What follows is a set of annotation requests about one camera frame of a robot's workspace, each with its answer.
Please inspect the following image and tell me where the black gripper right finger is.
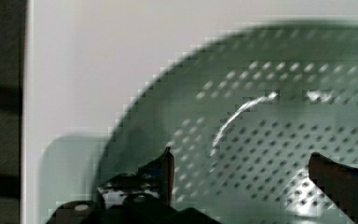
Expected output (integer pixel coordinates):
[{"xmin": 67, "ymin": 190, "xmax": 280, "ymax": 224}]
[{"xmin": 308, "ymin": 152, "xmax": 358, "ymax": 224}]

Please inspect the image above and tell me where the green plastic strainer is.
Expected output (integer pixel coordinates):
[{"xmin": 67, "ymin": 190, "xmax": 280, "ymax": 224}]
[{"xmin": 37, "ymin": 21, "xmax": 358, "ymax": 224}]

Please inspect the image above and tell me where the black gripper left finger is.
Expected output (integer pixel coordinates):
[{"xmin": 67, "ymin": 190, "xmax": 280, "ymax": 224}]
[{"xmin": 97, "ymin": 147, "xmax": 175, "ymax": 207}]

